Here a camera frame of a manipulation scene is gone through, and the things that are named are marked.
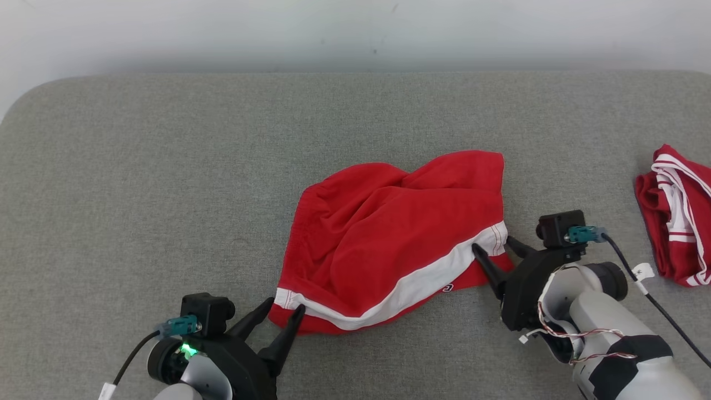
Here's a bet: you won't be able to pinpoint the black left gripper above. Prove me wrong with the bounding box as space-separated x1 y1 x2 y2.
189 297 307 400

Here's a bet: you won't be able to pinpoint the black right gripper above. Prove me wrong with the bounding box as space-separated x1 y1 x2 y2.
472 236 587 332

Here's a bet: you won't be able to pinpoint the red shorts with white band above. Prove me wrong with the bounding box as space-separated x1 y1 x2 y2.
268 150 515 336

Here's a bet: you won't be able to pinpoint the red basketball jersey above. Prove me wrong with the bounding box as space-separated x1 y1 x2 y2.
635 144 711 288

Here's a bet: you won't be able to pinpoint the grey fabric sofa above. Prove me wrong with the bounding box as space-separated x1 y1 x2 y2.
0 69 711 400

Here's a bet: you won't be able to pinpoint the thin red white wires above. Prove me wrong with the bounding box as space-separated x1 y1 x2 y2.
518 302 638 366

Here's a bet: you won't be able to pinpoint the black left cable teal plug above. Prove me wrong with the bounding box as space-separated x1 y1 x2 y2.
99 315 201 400

